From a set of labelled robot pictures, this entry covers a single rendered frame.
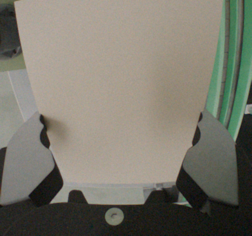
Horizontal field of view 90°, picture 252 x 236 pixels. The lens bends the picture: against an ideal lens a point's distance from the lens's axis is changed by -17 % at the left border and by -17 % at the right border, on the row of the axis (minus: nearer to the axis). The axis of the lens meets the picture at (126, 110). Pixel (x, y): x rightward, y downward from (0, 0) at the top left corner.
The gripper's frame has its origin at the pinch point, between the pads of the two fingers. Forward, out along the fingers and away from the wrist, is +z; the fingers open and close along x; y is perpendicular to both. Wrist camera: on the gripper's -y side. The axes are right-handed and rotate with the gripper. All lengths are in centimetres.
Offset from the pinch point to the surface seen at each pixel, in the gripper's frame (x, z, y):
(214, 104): 18.3, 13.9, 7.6
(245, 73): 24.8, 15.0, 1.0
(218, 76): 17.6, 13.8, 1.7
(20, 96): -39, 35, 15
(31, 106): -36, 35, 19
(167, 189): 24, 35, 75
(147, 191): 12, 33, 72
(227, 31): 23.6, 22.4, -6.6
